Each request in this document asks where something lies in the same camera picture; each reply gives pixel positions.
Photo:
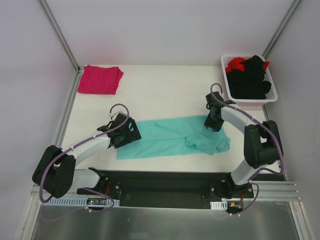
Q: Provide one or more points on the teal t shirt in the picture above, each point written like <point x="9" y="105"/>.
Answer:
<point x="175" y="137"/>

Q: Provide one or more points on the right grey cable duct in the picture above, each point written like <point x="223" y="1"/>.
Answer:
<point x="219" y="205"/>

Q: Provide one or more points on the left grey cable duct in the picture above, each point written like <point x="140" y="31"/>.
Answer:
<point x="83" y="202"/>

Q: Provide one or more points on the left aluminium frame post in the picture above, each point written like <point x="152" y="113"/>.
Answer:
<point x="59" y="34"/>

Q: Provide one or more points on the folded pink t shirt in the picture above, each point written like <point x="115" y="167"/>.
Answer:
<point x="97" y="80"/>

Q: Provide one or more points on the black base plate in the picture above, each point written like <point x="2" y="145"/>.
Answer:
<point x="178" y="190"/>

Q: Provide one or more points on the grey cable duct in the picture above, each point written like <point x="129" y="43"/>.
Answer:
<point x="83" y="202"/>
<point x="219" y="205"/>

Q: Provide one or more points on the black t shirt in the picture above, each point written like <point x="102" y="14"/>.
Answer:
<point x="248" y="86"/>

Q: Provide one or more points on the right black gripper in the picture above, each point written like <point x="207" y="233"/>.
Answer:
<point x="214" y="120"/>

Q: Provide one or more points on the right aluminium frame post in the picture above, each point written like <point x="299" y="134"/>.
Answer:
<point x="289" y="14"/>

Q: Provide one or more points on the aluminium frame post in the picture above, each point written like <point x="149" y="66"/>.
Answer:
<point x="59" y="34"/>
<point x="289" y="14"/>

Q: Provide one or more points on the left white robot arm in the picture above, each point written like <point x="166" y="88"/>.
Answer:
<point x="56" y="171"/>

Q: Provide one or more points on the red t shirt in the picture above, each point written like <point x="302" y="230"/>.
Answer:
<point x="251" y="65"/>

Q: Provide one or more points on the aluminium front rail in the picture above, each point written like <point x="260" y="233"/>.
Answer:
<point x="278" y="191"/>

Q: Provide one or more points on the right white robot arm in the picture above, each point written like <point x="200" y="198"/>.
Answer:
<point x="261" y="145"/>

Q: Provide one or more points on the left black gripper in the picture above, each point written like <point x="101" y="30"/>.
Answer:
<point x="127" y="132"/>

